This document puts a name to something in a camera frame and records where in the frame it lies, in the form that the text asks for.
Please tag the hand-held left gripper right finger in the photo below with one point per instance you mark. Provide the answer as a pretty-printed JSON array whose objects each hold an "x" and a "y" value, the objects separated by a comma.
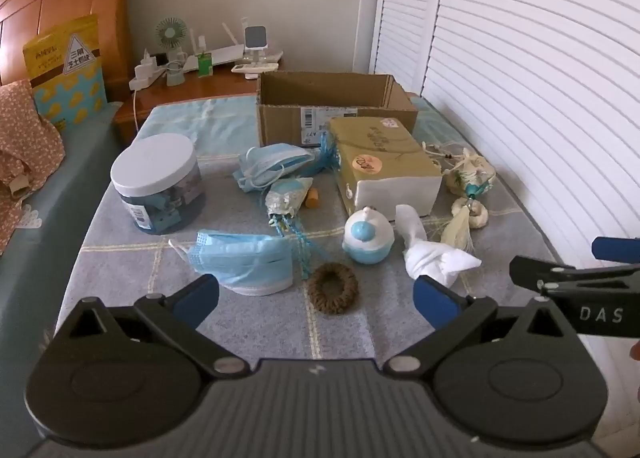
[{"x": 434, "y": 303}]

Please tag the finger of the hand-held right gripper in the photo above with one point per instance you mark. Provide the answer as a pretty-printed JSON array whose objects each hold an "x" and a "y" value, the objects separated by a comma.
[
  {"x": 612, "y": 249},
  {"x": 530, "y": 272}
]

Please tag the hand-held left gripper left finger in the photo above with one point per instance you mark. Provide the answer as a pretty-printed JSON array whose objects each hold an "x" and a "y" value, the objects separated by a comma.
[{"x": 196, "y": 297}]

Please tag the blue face mask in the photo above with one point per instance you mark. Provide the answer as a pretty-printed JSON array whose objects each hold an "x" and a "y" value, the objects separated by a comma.
[
  {"x": 272, "y": 165},
  {"x": 245, "y": 263}
]

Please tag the blue and white plush toy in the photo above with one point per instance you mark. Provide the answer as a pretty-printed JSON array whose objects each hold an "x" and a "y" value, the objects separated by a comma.
[{"x": 367, "y": 237}]

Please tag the cardboard box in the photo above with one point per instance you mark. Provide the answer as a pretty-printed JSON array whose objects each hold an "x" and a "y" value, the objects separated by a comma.
[{"x": 325, "y": 107}]

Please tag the person's right hand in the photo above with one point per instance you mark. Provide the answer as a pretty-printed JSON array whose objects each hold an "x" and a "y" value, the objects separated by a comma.
[{"x": 635, "y": 351}]

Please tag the white cloth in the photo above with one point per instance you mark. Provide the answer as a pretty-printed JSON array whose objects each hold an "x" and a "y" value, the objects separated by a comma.
[{"x": 435, "y": 258}]

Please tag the grey plaid blanket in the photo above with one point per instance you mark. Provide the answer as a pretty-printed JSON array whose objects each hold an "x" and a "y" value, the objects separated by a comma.
[{"x": 125, "y": 258}]

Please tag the brown hair scrunchie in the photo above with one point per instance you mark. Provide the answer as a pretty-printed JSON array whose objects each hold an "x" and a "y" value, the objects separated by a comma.
[{"x": 332, "y": 285}]

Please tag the plastic jar with white lid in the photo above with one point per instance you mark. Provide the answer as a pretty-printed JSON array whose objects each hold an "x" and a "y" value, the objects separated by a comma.
[{"x": 157, "y": 182}]

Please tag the white sachet with blue tassels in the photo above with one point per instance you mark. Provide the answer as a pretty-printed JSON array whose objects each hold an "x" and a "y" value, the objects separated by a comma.
[{"x": 287, "y": 195}]

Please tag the brown paper wrapped package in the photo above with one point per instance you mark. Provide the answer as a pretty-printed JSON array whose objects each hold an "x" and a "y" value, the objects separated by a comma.
[{"x": 385, "y": 162}]

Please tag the small orange tube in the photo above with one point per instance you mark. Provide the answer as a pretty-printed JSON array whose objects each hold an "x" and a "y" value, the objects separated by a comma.
[{"x": 313, "y": 198}]

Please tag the white louvered door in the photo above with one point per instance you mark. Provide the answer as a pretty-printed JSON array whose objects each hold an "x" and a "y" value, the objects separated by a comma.
[
  {"x": 540, "y": 87},
  {"x": 405, "y": 7}
]

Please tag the blue woven tassel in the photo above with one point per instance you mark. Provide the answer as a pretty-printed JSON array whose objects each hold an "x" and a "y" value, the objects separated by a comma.
[{"x": 327, "y": 152}]

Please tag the wooden nightstand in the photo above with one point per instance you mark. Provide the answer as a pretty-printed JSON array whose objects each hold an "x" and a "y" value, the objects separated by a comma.
[{"x": 215, "y": 87}]

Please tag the translucent cup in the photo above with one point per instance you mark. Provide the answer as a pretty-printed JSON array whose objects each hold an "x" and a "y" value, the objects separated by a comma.
[{"x": 175, "y": 75}]

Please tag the white power strip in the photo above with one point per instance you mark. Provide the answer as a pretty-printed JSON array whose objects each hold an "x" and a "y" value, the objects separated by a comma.
[{"x": 147, "y": 77}]

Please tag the small green bottle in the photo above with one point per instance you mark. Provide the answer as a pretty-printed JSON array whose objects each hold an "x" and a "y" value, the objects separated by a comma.
[{"x": 204, "y": 63}]

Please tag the floral orange cloth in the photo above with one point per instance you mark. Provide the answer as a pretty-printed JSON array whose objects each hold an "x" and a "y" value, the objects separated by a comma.
[{"x": 25, "y": 137}]

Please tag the white remote control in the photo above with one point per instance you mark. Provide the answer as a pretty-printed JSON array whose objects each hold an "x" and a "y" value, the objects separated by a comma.
[{"x": 254, "y": 68}]

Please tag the white router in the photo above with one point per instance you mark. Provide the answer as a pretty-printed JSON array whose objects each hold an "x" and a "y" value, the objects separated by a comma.
[{"x": 225, "y": 55}]

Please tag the yellow snack bag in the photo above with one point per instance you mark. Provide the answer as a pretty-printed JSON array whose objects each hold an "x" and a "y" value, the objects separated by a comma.
[{"x": 67, "y": 77}]

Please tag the small green desk fan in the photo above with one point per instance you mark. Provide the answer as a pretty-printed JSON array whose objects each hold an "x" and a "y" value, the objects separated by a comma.
[{"x": 171, "y": 35}]

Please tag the white device on stand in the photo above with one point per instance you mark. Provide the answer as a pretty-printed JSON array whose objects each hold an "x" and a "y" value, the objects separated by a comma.
[{"x": 255, "y": 40}]

